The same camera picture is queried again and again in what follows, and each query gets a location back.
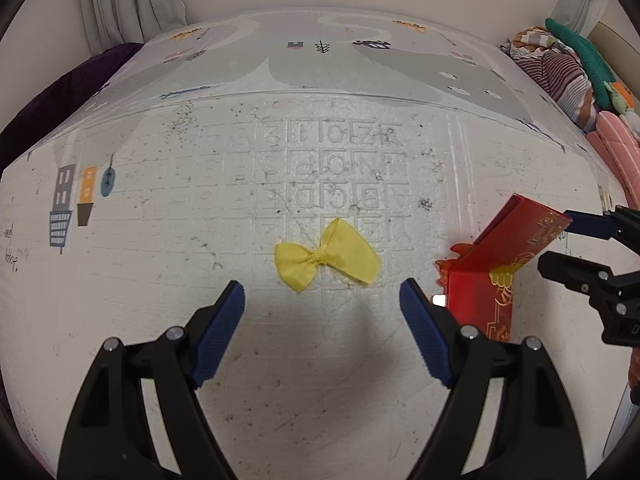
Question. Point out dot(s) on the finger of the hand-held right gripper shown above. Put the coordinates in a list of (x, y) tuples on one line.
[(590, 224), (575, 272)]

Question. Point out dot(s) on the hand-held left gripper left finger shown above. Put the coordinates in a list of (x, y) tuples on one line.
[(220, 330)]

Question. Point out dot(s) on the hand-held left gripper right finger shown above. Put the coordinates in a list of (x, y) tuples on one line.
[(425, 330)]

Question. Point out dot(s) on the red gift box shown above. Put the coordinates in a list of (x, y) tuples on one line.
[(505, 240)]

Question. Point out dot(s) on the yellow ribbon bow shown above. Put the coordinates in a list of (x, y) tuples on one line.
[(345, 250)]

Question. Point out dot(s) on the pink cushion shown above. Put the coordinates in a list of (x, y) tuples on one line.
[(620, 155)]

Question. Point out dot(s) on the printed play mat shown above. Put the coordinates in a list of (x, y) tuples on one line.
[(200, 210)]

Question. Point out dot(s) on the carrot plush toy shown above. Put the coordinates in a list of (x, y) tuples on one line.
[(622, 97)]

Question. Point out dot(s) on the striped blanket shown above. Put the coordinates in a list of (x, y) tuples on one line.
[(560, 75)]

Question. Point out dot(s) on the green plush toy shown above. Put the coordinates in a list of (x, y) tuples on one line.
[(590, 60)]

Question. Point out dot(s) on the grey curtain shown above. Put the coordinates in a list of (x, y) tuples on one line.
[(580, 7), (125, 0)]

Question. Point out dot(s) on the dark purple cushion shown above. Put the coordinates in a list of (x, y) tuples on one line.
[(50, 100)]

